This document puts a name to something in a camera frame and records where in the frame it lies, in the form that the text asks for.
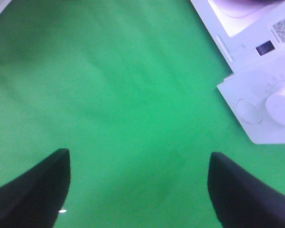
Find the white microwave oven body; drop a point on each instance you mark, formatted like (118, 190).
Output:
(250, 34)

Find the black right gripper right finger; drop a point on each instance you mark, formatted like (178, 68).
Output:
(239, 199)

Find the lower white microwave knob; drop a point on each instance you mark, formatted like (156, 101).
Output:
(275, 106)

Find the round microwave door button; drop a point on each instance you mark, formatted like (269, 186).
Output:
(248, 112)

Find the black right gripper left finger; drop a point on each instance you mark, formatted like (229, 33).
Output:
(34, 199)

